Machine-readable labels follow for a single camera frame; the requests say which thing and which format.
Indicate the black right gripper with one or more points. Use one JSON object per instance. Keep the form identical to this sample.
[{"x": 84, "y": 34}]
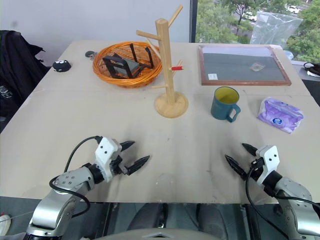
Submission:
[{"x": 257, "y": 168}]

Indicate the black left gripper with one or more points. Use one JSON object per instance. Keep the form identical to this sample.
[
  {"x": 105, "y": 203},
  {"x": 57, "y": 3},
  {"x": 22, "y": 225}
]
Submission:
[{"x": 117, "y": 166}]

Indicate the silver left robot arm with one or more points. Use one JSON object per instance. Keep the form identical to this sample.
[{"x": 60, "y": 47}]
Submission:
[{"x": 62, "y": 182}]

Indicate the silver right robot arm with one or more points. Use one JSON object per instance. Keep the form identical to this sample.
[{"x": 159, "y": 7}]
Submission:
[{"x": 295, "y": 200}]

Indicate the wooden mug tree stand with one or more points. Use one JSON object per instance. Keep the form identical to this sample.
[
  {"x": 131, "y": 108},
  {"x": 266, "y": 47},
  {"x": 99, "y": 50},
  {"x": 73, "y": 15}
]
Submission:
[{"x": 165, "y": 75}]

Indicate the teal mug yellow inside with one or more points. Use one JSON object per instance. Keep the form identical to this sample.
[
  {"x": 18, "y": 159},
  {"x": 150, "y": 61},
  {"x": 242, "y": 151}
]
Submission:
[{"x": 221, "y": 108}]

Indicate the purple tissue pack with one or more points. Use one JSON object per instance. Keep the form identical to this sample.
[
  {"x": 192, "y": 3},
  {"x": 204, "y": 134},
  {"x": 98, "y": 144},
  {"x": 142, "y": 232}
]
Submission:
[{"x": 280, "y": 115}]

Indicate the orange wicker basket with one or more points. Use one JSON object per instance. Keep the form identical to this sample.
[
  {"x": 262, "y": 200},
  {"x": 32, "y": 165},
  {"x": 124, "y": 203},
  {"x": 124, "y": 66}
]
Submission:
[{"x": 120, "y": 81}]

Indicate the grey robot torso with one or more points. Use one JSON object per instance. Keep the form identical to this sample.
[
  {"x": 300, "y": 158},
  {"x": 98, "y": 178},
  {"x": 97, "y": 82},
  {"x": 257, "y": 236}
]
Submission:
[{"x": 160, "y": 233}]

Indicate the small white label card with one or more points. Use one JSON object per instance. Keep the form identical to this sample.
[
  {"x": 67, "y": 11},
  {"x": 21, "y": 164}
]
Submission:
[{"x": 212, "y": 76}]

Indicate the small black chair model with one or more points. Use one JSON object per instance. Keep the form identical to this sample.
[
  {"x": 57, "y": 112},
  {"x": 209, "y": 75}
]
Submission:
[{"x": 122, "y": 67}]

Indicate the wood framed grey board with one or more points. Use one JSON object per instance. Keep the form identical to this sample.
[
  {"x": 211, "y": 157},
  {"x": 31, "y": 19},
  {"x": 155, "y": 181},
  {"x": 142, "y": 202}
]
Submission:
[{"x": 240, "y": 67}]

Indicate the small clear plastic packet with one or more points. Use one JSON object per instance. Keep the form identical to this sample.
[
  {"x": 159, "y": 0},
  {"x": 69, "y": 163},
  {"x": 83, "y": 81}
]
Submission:
[{"x": 257, "y": 67}]

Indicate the small dark key fob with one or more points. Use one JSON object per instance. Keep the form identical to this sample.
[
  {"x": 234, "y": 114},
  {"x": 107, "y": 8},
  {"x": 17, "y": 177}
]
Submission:
[{"x": 90, "y": 54}]

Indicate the black round toy with eyes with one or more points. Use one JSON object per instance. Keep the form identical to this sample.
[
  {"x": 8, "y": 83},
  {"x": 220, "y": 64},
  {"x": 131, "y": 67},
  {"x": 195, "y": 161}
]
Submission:
[{"x": 61, "y": 66}]

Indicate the clear plastic bag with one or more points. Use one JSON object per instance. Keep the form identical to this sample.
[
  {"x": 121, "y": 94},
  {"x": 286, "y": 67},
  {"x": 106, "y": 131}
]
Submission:
[{"x": 275, "y": 27}]

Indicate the black jacket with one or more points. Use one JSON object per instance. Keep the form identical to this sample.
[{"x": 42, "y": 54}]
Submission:
[{"x": 17, "y": 70}]

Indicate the white shoe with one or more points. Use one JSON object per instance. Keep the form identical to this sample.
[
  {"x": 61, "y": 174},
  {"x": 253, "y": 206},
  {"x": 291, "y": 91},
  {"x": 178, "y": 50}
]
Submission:
[{"x": 4, "y": 223}]

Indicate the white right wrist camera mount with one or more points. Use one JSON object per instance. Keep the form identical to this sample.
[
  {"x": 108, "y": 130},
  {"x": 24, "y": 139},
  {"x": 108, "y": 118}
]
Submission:
[{"x": 268, "y": 160}]

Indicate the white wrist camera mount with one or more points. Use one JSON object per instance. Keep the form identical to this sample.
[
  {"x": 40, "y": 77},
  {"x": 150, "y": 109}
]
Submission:
[
  {"x": 106, "y": 155},
  {"x": 268, "y": 160}
]

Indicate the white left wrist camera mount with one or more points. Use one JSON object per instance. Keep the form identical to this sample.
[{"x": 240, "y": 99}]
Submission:
[{"x": 106, "y": 155}]

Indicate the black window frame post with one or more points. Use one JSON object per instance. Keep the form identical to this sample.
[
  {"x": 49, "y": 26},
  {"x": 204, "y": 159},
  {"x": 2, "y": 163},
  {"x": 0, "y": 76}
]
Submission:
[{"x": 193, "y": 20}]

